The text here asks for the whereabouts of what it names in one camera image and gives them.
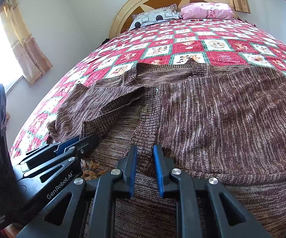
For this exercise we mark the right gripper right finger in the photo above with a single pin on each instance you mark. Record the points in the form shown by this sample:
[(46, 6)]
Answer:
[(204, 207)]

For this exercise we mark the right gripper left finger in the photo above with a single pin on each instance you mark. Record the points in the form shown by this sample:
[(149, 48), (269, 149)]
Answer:
[(87, 208)]

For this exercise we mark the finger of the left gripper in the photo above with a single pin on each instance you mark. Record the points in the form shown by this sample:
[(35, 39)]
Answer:
[(56, 151), (87, 144)]

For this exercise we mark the brown knitted sun sweater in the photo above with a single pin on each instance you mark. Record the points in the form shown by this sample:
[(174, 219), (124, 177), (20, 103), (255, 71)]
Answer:
[(225, 122)]

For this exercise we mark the yellow side window curtain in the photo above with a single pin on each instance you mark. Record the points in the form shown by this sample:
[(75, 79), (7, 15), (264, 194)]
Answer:
[(33, 62)]

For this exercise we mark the black item beside bed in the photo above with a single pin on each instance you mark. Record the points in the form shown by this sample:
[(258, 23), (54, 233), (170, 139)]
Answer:
[(104, 42)]

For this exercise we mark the red checkered teddy bedspread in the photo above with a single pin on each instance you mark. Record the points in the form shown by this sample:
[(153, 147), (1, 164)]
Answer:
[(218, 42)]

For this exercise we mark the grey patterned pillow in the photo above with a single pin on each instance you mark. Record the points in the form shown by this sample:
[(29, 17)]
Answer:
[(154, 16)]

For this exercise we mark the cream arched wooden headboard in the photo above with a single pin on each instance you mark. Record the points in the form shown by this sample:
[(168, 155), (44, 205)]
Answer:
[(123, 19)]

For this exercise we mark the pink pillow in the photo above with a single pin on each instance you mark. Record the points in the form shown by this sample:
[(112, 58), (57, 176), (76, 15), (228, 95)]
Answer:
[(204, 10)]

